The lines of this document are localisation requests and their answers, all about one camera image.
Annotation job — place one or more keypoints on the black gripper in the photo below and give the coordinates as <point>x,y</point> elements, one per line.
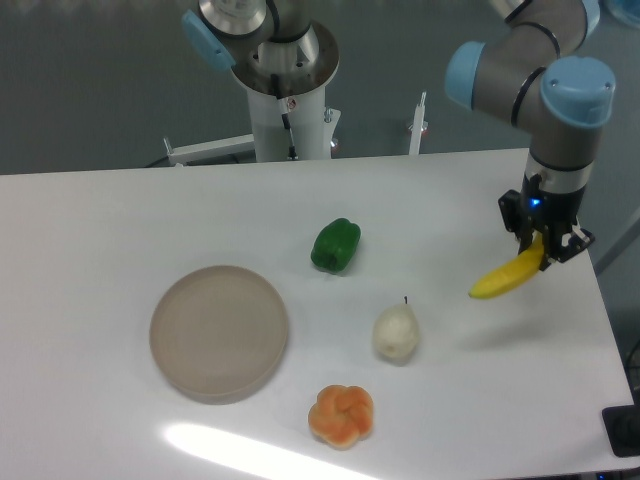
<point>551,214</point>

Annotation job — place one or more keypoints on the yellow banana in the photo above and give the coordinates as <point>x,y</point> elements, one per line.
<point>510,275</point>

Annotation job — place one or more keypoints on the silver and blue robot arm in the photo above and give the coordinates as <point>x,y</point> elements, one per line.
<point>532,79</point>

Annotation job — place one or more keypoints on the white pear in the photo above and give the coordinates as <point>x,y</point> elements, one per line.
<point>396,333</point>

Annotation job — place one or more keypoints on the green bell pepper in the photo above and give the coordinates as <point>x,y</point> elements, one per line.
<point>336,245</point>

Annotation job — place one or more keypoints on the black device at edge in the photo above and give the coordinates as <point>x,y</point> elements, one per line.
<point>622,427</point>

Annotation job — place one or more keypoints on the blue bag at corner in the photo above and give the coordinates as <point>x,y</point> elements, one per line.
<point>626,11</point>

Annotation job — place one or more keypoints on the orange knotted bread roll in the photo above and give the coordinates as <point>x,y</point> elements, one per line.
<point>342,415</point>

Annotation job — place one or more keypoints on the beige round plate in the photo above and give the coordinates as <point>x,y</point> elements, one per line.
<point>218,334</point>

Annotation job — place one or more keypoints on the white right support bracket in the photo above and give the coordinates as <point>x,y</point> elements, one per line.
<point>418,126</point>

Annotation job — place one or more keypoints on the white support bracket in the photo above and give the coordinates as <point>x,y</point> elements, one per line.
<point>208,150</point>
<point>418,126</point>

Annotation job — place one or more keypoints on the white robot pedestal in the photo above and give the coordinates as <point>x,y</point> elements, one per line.
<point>285,84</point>

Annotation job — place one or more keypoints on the white left support bracket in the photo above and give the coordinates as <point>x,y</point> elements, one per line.
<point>208,150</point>

